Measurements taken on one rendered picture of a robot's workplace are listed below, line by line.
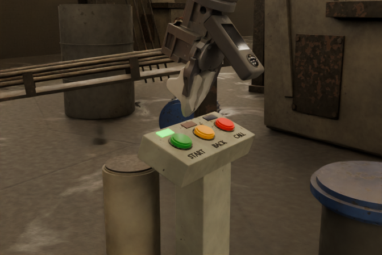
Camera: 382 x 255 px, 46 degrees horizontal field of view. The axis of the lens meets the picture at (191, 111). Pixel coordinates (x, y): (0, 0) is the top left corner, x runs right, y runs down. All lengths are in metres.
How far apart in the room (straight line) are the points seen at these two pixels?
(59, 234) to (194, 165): 1.12
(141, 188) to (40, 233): 0.99
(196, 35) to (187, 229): 0.39
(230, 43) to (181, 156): 0.22
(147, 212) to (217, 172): 0.18
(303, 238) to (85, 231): 0.83
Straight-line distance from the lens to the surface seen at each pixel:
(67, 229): 1.86
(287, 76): 2.99
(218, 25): 0.70
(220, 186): 0.89
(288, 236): 1.79
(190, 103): 0.76
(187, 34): 0.72
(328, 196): 1.10
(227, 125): 0.91
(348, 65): 2.77
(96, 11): 3.45
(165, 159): 0.78
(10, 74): 1.08
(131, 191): 0.92
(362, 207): 1.06
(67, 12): 3.55
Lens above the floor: 0.84
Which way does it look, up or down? 13 degrees down
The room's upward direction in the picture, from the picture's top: straight up
